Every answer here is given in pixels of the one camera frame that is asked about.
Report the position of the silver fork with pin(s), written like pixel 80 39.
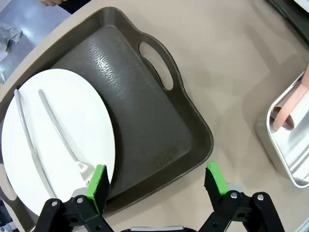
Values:
pixel 83 169

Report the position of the person's right hand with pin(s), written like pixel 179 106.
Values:
pixel 49 2

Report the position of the crumpled grey paper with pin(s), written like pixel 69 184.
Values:
pixel 10 33

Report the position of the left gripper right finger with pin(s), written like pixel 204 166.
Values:
pixel 217 183

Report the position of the pink spoon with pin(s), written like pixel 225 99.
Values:
pixel 289 106

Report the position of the white round plate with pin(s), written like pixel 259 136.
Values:
pixel 79 108

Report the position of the rectangular metal container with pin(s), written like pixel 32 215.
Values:
pixel 289 149

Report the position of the silver table knife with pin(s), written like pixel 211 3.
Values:
pixel 35 158

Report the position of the dark grey serving tray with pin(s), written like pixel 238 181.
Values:
pixel 144 108

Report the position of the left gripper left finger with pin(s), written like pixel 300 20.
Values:
pixel 96 188

